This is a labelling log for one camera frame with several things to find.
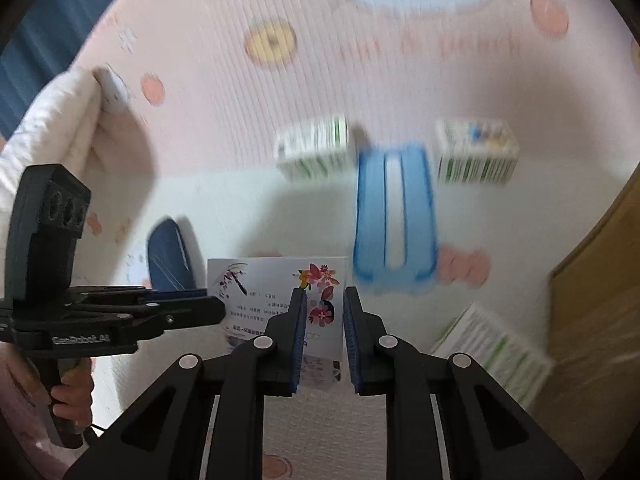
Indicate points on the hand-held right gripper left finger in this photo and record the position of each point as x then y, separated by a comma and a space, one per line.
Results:
299, 340

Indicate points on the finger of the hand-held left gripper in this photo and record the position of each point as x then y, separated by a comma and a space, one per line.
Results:
175, 294
190, 312

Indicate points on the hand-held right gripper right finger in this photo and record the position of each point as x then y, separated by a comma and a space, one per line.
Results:
350, 340

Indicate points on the floral printed paper leaflet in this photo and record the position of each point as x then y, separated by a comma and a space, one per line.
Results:
260, 305

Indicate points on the tall white green carton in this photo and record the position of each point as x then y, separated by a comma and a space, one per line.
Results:
492, 355

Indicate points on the brown cardboard box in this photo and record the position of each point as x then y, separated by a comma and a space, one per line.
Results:
595, 310

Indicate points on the person's left hand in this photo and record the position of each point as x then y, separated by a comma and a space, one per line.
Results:
75, 395

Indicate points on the navy blue pouch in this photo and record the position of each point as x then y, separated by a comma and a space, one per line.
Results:
167, 255

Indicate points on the white quilted blanket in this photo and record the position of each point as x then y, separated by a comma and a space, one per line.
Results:
65, 125

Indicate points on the blue plastic case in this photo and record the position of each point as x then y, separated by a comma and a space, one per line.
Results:
392, 220

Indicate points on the pink cartoon printed mat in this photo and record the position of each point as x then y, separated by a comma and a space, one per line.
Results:
225, 110

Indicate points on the small white green carton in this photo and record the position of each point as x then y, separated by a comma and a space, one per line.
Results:
315, 147

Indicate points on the dark blue ribbed panel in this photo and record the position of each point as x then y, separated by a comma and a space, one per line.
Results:
55, 30

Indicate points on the white green carton with picture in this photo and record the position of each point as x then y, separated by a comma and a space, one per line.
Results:
475, 152

